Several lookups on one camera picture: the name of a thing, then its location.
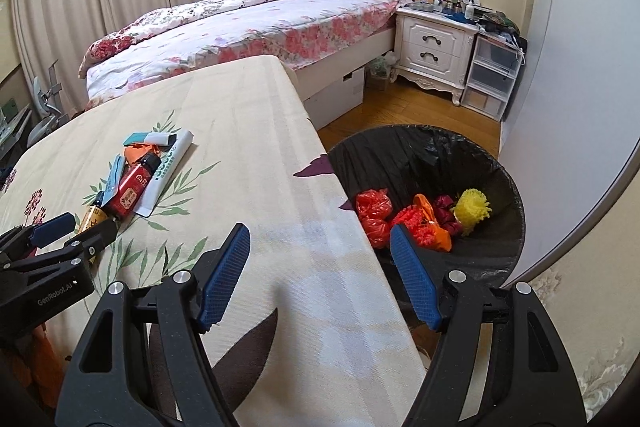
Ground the white tufted bed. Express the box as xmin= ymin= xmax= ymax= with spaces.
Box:
xmin=80 ymin=0 xmax=426 ymax=108

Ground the floral quilt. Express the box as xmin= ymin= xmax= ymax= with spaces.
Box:
xmin=80 ymin=0 xmax=319 ymax=80

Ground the red plastic bag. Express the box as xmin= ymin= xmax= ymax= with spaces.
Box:
xmin=359 ymin=216 xmax=391 ymax=251
xmin=356 ymin=189 xmax=394 ymax=221

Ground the clear plastic bag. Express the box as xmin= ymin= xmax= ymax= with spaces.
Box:
xmin=367 ymin=54 xmax=399 ymax=83

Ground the grey office chair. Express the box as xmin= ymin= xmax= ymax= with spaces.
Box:
xmin=27 ymin=64 xmax=66 ymax=143

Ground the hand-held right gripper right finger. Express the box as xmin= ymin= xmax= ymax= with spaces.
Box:
xmin=389 ymin=223 xmax=588 ymax=427

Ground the cluster of small bottles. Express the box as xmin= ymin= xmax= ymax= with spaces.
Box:
xmin=405 ymin=0 xmax=516 ymax=32

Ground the brown bottle with yellow label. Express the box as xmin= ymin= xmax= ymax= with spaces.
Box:
xmin=75 ymin=191 xmax=117 ymax=233

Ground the red bottle with black cap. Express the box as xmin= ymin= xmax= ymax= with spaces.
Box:
xmin=104 ymin=153 xmax=162 ymax=219

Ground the white sliding wardrobe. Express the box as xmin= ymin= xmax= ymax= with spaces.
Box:
xmin=497 ymin=0 xmax=640 ymax=293

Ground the orange paper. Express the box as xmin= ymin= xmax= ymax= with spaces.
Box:
xmin=122 ymin=143 xmax=164 ymax=168

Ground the orange plastic bag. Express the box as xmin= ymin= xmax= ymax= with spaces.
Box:
xmin=412 ymin=193 xmax=453 ymax=253

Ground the beige floral tablecloth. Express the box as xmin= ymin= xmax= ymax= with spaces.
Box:
xmin=0 ymin=55 xmax=431 ymax=427

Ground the blue and white tube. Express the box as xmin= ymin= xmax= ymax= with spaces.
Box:
xmin=102 ymin=155 xmax=127 ymax=200

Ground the dark red bag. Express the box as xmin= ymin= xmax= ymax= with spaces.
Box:
xmin=432 ymin=194 xmax=464 ymax=236

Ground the teal and white box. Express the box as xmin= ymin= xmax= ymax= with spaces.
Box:
xmin=122 ymin=132 xmax=179 ymax=147

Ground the clear plastic drawer unit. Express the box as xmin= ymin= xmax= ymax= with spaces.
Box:
xmin=460 ymin=32 xmax=524 ymax=123

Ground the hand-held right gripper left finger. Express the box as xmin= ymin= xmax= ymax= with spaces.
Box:
xmin=62 ymin=223 xmax=251 ymax=427

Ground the white tube with green print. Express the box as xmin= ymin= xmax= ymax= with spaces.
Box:
xmin=137 ymin=129 xmax=195 ymax=218

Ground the bin with black liner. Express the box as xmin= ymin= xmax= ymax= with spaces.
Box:
xmin=325 ymin=124 xmax=526 ymax=293

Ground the yellow foam fruit net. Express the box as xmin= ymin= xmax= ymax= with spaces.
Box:
xmin=450 ymin=188 xmax=493 ymax=237

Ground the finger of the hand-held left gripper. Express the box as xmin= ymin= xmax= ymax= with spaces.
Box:
xmin=35 ymin=218 xmax=121 ymax=269
xmin=0 ymin=213 xmax=77 ymax=264

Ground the white nightstand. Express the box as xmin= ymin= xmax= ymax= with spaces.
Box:
xmin=392 ymin=4 xmax=479 ymax=106

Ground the red foam fruit net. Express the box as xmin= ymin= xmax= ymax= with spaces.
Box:
xmin=390 ymin=205 xmax=436 ymax=251

